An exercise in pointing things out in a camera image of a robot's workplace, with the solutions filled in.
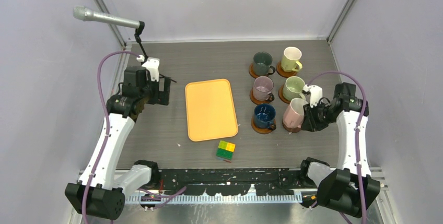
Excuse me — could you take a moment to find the pink faceted mug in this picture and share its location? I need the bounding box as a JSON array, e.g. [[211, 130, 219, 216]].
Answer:
[[283, 98, 308, 128]]

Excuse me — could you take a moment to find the dark walnut wooden coaster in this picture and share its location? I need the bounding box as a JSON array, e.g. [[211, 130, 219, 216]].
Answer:
[[283, 125, 301, 133]]

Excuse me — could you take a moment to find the light green mug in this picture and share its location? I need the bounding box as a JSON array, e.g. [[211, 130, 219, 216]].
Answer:
[[282, 76, 306, 101]]

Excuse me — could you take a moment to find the brown wooden coaster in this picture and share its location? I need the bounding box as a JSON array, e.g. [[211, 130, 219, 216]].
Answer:
[[251, 119, 276, 134], [249, 89, 275, 105], [249, 64, 260, 78], [278, 85, 297, 104], [276, 62, 298, 78]]

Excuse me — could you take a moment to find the yellow plastic tray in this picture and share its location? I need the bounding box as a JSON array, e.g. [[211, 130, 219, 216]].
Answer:
[[185, 79, 239, 142]]

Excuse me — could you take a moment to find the dark blue mug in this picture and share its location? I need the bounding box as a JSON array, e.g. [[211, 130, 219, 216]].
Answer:
[[252, 103, 276, 131]]

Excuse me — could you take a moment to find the purple mug black handle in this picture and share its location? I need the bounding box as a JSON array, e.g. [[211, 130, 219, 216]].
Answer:
[[252, 76, 274, 101]]

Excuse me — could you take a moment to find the yellow-green faceted mug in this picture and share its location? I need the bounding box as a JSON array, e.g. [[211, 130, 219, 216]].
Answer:
[[281, 46, 303, 72]]

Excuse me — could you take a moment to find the dark grey green mug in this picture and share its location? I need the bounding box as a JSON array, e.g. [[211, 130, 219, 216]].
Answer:
[[252, 52, 276, 76]]

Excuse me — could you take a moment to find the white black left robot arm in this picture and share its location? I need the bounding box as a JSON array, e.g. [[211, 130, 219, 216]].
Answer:
[[65, 66, 172, 221]]

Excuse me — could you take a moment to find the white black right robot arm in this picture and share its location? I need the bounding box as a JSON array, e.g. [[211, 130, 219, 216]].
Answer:
[[298, 82, 381, 221]]

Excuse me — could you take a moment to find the black microphone tripod stand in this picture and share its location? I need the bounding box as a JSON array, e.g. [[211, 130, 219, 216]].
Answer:
[[134, 21, 167, 81]]

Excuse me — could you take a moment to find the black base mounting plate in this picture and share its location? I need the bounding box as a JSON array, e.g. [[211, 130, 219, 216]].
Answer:
[[142, 168, 316, 196]]

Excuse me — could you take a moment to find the colourful toy brick block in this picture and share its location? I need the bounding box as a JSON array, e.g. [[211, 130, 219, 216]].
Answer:
[[216, 140, 236, 162]]

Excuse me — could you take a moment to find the silver microphone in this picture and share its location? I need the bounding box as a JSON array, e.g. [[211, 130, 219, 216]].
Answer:
[[73, 6, 141, 29]]

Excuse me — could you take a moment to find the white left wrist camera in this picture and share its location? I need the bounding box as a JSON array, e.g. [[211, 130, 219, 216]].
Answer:
[[136, 54, 160, 82]]

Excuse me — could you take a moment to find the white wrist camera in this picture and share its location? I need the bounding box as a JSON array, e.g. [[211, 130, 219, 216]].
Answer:
[[302, 85, 323, 108], [136, 54, 160, 82]]

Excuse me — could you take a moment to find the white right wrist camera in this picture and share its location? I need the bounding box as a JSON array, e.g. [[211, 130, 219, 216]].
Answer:
[[302, 85, 323, 108]]

